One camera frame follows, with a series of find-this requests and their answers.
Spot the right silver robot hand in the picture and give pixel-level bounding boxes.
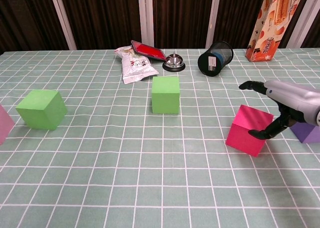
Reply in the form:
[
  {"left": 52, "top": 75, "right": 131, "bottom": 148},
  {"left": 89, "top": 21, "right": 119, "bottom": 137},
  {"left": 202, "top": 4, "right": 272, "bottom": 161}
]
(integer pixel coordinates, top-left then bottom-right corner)
[{"left": 238, "top": 79, "right": 320, "bottom": 140}]

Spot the purple foam cube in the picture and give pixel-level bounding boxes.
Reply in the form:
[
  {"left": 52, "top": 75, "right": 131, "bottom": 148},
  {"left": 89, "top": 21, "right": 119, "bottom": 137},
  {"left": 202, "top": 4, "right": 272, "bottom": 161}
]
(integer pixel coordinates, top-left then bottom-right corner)
[{"left": 289, "top": 121, "right": 320, "bottom": 144}]

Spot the magenta foam cube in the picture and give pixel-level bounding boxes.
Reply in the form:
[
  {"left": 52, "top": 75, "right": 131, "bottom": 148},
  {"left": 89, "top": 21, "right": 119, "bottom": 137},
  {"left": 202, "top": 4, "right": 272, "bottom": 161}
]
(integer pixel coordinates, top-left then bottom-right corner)
[{"left": 225, "top": 104, "right": 275, "bottom": 158}]

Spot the green foam cube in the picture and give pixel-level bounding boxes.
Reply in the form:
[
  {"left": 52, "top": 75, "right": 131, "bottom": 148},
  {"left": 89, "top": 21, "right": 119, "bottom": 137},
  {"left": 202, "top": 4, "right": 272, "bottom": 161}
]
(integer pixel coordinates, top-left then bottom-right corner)
[
  {"left": 15, "top": 89, "right": 68, "bottom": 131},
  {"left": 151, "top": 76, "right": 181, "bottom": 114}
]

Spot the orange biscuit box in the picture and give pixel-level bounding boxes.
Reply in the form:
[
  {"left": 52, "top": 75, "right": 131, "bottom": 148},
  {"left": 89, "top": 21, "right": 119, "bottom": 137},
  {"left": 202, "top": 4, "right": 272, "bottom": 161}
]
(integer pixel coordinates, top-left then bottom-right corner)
[{"left": 245, "top": 0, "right": 303, "bottom": 63}]

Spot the blue roll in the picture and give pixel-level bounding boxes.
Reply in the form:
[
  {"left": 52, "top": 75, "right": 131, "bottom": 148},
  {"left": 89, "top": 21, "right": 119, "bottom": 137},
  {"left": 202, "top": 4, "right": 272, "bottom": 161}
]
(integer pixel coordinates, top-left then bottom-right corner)
[{"left": 212, "top": 52, "right": 225, "bottom": 67}]

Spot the black mesh pen holder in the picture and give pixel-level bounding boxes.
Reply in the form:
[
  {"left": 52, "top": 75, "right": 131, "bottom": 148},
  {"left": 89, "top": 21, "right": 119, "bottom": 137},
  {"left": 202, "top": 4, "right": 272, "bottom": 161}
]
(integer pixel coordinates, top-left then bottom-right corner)
[{"left": 197, "top": 40, "right": 234, "bottom": 77}]

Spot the silver call bell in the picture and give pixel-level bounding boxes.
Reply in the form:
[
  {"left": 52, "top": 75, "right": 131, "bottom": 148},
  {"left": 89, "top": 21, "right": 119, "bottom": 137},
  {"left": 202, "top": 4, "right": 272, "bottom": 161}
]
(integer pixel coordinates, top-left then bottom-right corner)
[{"left": 162, "top": 52, "right": 186, "bottom": 72}]

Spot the green checkered tablecloth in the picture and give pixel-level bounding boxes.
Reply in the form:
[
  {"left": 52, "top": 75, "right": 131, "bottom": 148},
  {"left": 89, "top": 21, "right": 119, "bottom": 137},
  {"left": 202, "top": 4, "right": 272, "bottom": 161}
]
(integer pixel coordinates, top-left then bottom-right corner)
[{"left": 0, "top": 47, "right": 320, "bottom": 228}]

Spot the red ink pad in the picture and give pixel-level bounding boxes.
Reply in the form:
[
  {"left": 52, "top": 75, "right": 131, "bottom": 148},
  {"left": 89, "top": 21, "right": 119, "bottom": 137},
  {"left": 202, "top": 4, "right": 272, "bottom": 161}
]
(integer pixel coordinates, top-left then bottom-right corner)
[{"left": 130, "top": 39, "right": 167, "bottom": 62}]

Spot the white snack bag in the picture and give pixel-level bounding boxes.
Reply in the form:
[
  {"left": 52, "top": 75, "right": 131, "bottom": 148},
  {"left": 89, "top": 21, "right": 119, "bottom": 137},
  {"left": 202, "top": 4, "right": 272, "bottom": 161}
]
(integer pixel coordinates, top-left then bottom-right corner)
[{"left": 114, "top": 45, "right": 160, "bottom": 85}]

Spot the dark pleated curtain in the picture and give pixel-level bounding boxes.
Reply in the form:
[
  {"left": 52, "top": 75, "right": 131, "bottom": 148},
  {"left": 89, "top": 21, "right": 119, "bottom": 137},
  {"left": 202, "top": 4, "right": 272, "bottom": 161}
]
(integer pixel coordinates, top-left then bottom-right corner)
[{"left": 0, "top": 0, "right": 320, "bottom": 55}]

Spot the light pink foam cube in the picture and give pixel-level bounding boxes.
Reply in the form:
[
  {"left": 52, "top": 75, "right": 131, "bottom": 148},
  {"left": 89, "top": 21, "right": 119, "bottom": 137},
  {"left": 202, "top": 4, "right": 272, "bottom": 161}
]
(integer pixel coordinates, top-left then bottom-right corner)
[{"left": 0, "top": 104, "right": 16, "bottom": 146}]

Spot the white frame post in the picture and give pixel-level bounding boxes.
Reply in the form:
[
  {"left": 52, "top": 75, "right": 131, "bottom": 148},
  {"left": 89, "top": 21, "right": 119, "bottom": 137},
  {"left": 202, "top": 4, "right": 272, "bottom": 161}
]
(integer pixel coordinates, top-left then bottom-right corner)
[
  {"left": 48, "top": 0, "right": 78, "bottom": 51},
  {"left": 205, "top": 0, "right": 222, "bottom": 49},
  {"left": 137, "top": 0, "right": 155, "bottom": 48},
  {"left": 291, "top": 0, "right": 320, "bottom": 49}
]

